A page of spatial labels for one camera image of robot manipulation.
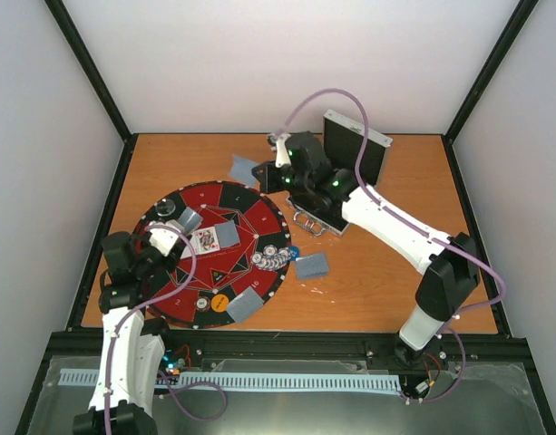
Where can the queen face card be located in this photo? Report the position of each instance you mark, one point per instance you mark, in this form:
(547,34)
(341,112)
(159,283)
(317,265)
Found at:
(205,241)

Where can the grey playing cards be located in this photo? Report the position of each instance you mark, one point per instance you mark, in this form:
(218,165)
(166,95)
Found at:
(312,266)

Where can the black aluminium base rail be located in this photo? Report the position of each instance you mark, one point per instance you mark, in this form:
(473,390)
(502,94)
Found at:
(377,350)

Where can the grey face-down card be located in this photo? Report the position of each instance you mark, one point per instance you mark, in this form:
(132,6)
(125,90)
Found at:
(227,234)
(241,171)

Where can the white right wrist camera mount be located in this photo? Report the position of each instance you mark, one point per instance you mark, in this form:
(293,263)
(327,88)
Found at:
(278,144)

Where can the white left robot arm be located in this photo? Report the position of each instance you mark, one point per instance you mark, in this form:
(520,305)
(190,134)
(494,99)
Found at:
(132,347)

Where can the light blue cable duct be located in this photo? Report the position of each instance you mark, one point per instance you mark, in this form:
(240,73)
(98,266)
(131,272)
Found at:
(291,382)

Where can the orange big blind button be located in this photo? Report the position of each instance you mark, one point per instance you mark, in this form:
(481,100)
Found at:
(219,303)

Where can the aluminium poker chip case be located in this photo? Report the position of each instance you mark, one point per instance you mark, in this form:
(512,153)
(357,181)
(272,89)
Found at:
(328,170)

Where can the round red black poker mat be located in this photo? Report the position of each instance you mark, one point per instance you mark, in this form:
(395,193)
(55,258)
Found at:
(259,223)

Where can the red black triangular button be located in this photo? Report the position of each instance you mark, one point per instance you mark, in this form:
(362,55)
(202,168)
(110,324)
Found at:
(217,276)

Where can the grey playing card on mat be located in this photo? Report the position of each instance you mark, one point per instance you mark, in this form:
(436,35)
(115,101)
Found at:
(244,305)

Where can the grey card deck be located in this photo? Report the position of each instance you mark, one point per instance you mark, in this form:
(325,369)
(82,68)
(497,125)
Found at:
(188,221)

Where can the blue white poker chips pile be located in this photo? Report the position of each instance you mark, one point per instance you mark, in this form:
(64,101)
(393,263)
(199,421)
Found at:
(271,258)

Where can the orange black poker chip stack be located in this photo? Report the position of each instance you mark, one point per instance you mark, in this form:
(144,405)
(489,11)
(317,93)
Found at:
(203,304)

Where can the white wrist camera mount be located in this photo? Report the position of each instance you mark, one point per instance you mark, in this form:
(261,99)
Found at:
(278,144)
(164,236)

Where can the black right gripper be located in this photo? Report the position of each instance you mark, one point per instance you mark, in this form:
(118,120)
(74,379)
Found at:
(266,183)

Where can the clear dealer button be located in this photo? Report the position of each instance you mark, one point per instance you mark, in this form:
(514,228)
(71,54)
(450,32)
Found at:
(165,207)

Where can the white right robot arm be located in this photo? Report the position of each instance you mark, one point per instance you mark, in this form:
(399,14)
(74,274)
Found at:
(446,264)

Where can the blue small blind button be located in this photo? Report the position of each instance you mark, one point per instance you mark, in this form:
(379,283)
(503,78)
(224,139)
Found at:
(293,252)

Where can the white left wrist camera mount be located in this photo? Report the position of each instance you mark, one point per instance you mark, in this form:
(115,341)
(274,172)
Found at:
(164,236)

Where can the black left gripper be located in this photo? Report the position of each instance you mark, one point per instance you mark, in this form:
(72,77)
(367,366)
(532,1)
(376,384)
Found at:
(176,251)

